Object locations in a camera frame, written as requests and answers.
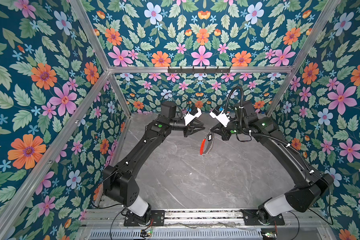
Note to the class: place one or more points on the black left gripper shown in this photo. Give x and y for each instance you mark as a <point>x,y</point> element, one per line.
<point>195,129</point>

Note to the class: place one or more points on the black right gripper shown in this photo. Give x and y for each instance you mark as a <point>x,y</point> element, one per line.
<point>222,131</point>

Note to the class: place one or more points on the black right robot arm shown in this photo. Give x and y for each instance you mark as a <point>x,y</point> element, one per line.
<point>310,184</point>

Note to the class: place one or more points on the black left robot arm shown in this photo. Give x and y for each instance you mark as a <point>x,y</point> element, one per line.
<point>120,181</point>

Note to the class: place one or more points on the black hook rack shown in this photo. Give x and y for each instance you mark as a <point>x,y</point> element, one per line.
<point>199,70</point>

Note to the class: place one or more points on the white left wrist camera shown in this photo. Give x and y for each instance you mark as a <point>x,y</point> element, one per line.
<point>192,113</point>

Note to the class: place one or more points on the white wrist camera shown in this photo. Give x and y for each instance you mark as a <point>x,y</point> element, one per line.
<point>192,113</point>
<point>219,114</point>

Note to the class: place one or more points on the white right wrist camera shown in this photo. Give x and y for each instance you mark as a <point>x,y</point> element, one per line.
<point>219,114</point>

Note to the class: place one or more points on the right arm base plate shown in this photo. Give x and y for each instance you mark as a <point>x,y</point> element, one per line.
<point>260,217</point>

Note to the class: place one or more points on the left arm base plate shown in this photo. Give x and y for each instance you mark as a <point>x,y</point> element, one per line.
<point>150,218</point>

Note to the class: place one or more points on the white perforated cable tray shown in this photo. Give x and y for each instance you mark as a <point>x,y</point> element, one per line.
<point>176,234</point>

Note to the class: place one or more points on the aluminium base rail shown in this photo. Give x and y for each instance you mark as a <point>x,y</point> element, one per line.
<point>192,218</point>

